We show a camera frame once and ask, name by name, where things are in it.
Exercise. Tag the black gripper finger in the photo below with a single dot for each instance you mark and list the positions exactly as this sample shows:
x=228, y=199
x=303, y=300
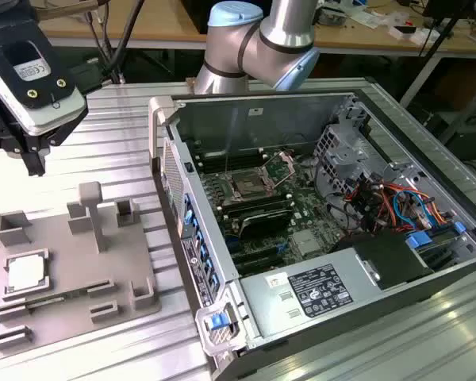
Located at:
x=28, y=164
x=39, y=162

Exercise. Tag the silver CPU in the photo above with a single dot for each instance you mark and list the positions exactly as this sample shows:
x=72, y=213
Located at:
x=25, y=274

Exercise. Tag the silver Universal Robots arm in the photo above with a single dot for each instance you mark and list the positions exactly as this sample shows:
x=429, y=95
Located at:
x=258, y=43

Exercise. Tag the black RAM slot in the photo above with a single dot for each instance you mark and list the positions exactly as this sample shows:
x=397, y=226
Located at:
x=230, y=161
x=254, y=198
x=230, y=154
x=258, y=207

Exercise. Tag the CPU socket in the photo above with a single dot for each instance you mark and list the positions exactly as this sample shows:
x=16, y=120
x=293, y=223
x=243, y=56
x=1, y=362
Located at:
x=248, y=184

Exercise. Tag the black expansion slot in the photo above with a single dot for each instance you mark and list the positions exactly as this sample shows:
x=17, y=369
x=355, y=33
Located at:
x=258, y=252
x=262, y=264

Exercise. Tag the grey parts rack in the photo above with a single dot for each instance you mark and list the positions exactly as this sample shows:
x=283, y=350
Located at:
x=75, y=254

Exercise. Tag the green RAM stick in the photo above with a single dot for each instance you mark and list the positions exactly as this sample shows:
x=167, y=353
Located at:
x=63, y=297

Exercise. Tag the open PC case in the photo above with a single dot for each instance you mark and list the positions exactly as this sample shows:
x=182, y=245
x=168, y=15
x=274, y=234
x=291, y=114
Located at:
x=206, y=246

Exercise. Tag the thin metal locking lever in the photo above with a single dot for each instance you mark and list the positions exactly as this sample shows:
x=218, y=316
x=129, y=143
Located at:
x=226, y=162

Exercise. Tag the blue case latch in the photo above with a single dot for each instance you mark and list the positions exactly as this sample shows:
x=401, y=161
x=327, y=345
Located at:
x=216, y=321

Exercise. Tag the green motherboard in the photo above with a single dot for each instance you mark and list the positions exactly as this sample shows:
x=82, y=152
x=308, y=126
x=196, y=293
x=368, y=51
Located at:
x=301, y=198

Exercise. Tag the silver power supply unit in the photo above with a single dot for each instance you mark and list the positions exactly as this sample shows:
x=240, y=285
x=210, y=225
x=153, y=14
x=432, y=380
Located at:
x=269, y=309

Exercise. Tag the silver chipset heatsink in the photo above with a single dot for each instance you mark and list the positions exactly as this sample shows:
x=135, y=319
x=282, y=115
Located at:
x=306, y=242

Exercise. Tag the silver drive cage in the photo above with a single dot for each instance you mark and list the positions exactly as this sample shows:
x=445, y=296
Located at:
x=341, y=155

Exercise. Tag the wooden desk with clutter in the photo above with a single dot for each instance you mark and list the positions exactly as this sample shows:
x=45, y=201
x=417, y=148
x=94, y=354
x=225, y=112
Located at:
x=373, y=37

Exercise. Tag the black plastic shroud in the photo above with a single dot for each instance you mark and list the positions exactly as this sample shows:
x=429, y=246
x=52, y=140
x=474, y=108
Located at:
x=392, y=258

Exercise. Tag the white box with red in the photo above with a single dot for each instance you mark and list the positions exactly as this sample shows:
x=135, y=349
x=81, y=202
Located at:
x=400, y=35

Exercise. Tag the black tripod leg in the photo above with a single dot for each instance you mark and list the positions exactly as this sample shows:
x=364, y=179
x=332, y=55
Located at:
x=440, y=29

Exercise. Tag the small blue clip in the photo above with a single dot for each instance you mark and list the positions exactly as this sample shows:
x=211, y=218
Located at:
x=459, y=229

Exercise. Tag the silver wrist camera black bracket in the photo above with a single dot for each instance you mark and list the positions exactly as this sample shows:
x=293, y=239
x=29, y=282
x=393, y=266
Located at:
x=43, y=111

